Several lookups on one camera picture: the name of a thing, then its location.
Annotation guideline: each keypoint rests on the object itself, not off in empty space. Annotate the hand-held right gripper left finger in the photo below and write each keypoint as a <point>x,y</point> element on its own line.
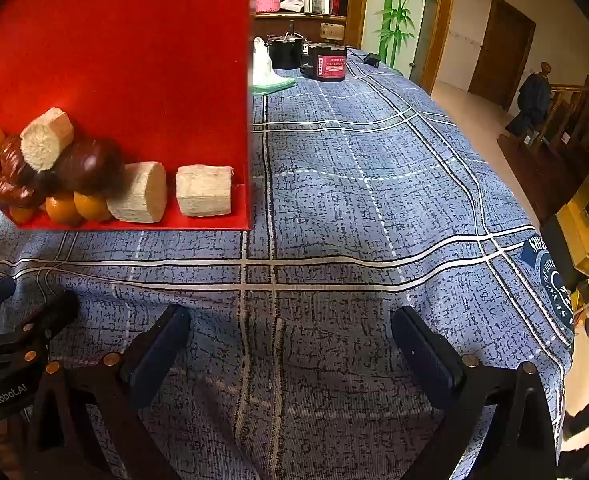
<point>158,346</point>

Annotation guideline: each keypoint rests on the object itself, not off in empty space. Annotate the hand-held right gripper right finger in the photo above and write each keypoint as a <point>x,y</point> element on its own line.
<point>424,355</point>

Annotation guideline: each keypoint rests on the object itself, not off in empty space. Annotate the dark brown water chestnut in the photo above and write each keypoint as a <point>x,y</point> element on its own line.
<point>19,194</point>
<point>89,165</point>
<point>14,157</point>

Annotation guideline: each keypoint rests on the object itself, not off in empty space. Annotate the red box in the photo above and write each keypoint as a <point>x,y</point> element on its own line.
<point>124,60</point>

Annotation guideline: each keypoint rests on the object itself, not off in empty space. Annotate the blue checked tablecloth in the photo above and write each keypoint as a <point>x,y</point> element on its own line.
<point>349,210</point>

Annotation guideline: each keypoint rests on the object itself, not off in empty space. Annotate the wooden stair railing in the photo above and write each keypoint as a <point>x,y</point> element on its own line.
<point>574,125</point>

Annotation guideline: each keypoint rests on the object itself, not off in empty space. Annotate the pale green cloth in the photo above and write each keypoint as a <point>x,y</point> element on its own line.
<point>277,85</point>

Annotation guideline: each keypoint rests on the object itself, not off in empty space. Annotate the black power adapter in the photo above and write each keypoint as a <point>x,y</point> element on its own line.
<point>373,59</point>

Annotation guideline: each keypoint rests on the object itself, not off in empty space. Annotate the red black rice cooker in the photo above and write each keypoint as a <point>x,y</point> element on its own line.
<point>327,65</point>

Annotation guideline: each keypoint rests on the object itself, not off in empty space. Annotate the brown wooden door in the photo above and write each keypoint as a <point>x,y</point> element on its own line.
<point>501,50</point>

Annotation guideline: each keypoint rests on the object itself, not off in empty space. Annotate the black pot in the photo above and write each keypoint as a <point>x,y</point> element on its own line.
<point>284,52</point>

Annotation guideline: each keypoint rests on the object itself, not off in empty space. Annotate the brown cardboard box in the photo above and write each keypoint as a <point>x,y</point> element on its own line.
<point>332,32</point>

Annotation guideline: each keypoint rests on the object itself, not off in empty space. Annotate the dark jar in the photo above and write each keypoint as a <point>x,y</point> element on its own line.
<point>340,4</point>

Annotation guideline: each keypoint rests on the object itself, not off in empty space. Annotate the white box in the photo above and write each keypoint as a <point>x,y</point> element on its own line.
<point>293,5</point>

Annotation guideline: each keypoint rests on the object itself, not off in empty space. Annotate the green bamboo wall sticker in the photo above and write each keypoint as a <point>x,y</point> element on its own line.
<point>397,10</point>

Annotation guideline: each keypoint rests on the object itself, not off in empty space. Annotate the wooden wall cabinet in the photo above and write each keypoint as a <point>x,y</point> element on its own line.
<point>359,0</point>

